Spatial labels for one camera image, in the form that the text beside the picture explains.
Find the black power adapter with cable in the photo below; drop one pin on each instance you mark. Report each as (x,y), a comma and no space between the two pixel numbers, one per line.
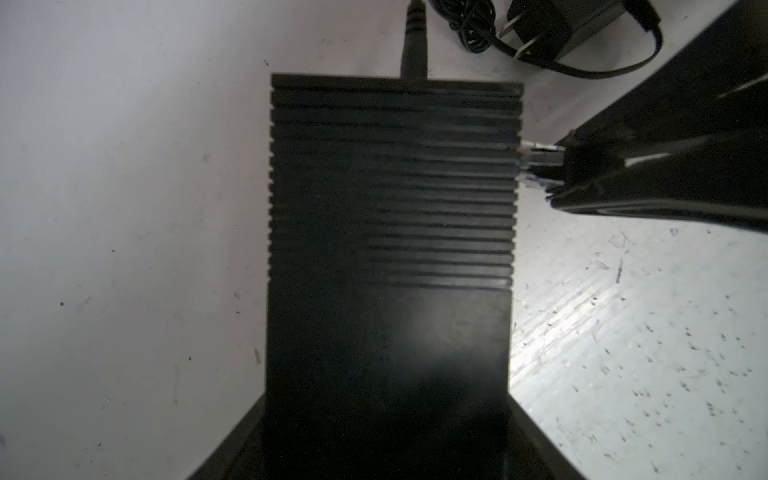
(539,33)

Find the black network switch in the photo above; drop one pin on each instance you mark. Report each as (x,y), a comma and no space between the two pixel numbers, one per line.
(392,226)

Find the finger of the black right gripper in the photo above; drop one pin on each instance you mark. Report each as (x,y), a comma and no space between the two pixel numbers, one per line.
(714,89)
(721,181)

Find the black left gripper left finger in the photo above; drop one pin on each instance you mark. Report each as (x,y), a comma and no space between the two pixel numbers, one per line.
(240,455)

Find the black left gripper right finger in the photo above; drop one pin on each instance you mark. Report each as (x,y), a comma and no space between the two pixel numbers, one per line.
(531,454)

